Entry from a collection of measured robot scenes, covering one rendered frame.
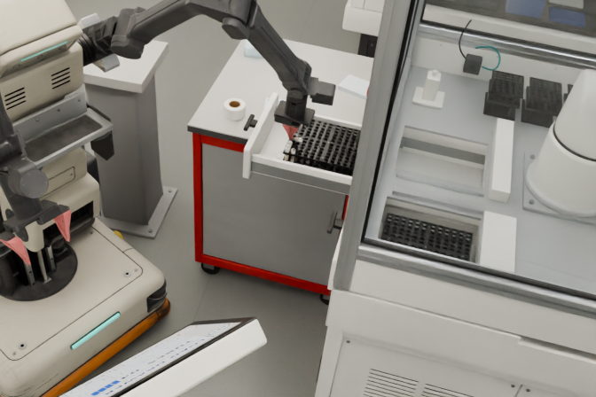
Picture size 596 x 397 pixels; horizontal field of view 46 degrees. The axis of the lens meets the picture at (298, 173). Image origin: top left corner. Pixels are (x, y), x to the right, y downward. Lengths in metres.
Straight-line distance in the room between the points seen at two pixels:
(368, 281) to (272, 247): 1.05
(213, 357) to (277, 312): 1.55
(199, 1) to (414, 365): 0.98
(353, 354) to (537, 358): 0.43
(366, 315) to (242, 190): 0.91
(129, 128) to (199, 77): 1.24
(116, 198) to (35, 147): 1.17
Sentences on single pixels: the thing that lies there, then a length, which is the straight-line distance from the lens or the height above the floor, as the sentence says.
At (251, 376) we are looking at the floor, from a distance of 2.57.
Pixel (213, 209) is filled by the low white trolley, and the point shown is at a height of 0.39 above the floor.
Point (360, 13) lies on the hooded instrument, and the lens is 2.71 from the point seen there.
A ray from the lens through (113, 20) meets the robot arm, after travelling 1.83.
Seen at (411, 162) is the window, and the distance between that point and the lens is 1.34.
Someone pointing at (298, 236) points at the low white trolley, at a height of 0.36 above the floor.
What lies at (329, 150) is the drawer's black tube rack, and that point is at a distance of 2.01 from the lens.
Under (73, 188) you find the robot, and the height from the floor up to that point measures 0.80.
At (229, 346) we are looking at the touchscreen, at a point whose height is 1.19.
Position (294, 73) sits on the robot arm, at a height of 1.21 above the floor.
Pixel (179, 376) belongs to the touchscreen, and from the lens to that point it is 1.17.
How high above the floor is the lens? 2.18
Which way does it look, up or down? 42 degrees down
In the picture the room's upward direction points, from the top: 6 degrees clockwise
